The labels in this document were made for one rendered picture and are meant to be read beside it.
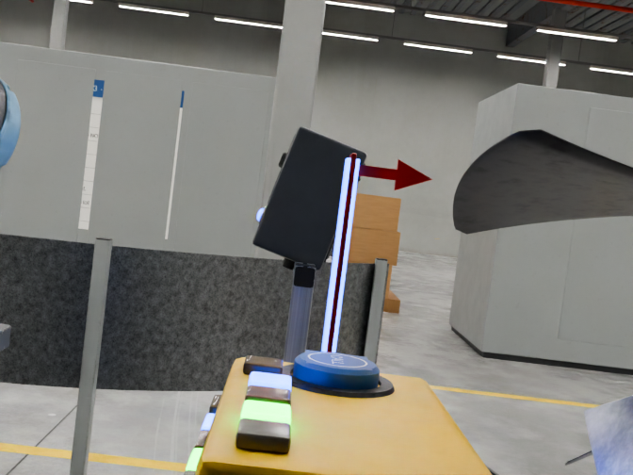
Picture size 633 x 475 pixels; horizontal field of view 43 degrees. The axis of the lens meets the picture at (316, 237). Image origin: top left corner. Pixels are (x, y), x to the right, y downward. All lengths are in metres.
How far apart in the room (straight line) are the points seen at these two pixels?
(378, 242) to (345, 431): 8.39
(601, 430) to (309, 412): 0.41
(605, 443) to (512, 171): 0.23
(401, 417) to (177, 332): 2.03
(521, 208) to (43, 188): 6.28
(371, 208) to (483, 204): 7.97
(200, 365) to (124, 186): 4.41
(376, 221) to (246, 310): 6.33
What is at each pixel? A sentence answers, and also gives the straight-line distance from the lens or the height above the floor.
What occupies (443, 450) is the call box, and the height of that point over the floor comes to 1.07.
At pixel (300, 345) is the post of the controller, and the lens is 1.16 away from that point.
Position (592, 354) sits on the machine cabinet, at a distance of 7.10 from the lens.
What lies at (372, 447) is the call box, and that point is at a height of 1.07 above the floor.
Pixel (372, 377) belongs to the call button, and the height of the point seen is 1.08.
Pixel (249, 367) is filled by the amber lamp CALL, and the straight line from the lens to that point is 0.37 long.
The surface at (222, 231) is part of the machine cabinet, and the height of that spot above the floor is 0.77.
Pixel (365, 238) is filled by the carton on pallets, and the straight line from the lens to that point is 8.68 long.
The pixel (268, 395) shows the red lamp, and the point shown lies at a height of 1.08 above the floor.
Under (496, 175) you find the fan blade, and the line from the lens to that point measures 0.64.
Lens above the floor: 1.16
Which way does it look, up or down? 3 degrees down
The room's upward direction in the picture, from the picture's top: 7 degrees clockwise
